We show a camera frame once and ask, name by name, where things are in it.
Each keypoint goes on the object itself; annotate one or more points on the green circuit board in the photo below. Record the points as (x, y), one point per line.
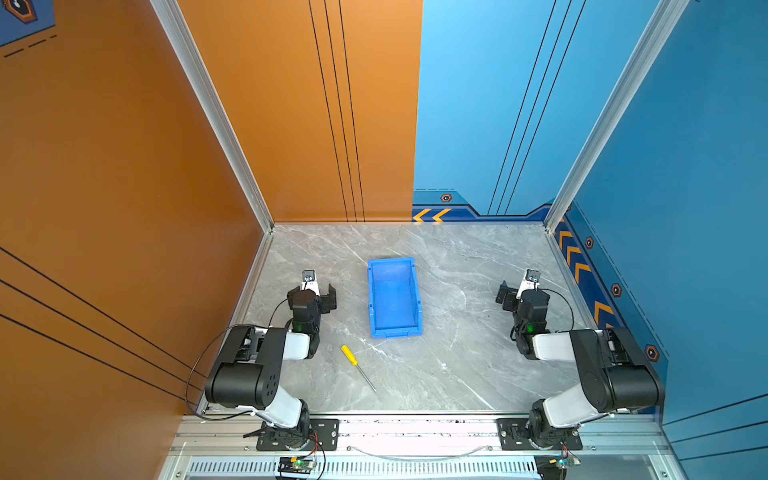
(555, 467)
(297, 468)

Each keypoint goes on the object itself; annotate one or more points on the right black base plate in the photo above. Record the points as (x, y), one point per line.
(518, 434)

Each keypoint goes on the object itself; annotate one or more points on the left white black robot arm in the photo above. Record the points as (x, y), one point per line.
(246, 372)

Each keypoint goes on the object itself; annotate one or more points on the left green circuit board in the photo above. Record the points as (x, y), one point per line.
(297, 468)

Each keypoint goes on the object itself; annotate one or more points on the right aluminium corner post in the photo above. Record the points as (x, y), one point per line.
(652, 40)

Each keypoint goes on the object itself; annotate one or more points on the yellow handled screwdriver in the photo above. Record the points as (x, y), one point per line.
(352, 359)

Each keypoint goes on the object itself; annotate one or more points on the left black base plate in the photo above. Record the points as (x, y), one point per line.
(322, 433)

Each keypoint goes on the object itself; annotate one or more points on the left aluminium corner post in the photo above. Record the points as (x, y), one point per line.
(178, 33)

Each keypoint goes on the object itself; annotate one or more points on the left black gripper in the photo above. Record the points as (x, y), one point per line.
(326, 302)

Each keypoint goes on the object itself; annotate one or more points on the aluminium corner post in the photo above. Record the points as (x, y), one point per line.
(178, 33)
(652, 40)

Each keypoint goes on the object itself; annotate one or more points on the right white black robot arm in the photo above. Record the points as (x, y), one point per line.
(614, 374)

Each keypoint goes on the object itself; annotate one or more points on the right green circuit board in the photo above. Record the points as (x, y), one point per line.
(555, 467)

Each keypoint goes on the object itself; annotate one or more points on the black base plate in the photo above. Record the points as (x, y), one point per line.
(322, 433)
(518, 434)

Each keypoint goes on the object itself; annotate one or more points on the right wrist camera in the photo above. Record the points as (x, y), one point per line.
(530, 281)

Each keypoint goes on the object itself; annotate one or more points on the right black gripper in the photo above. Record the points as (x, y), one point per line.
(510, 297)

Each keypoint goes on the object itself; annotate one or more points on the blue plastic bin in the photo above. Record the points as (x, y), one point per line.
(394, 306)

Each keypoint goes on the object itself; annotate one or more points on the aluminium front rail frame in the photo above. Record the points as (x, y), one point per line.
(432, 445)

